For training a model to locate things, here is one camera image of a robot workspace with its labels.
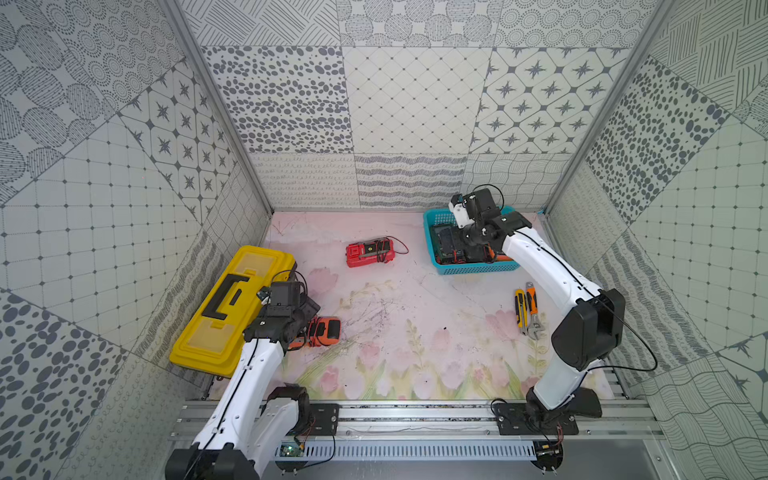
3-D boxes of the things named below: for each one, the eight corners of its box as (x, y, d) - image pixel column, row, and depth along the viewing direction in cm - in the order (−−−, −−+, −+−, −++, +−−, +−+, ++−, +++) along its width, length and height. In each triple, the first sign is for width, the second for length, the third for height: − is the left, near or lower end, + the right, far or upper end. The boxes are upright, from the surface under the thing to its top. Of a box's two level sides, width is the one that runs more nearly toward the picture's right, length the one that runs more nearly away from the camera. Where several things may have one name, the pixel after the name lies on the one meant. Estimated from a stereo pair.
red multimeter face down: (348, 270, 104) (346, 262, 100) (345, 253, 109) (343, 244, 105) (407, 259, 108) (408, 250, 104) (402, 243, 113) (402, 234, 108)
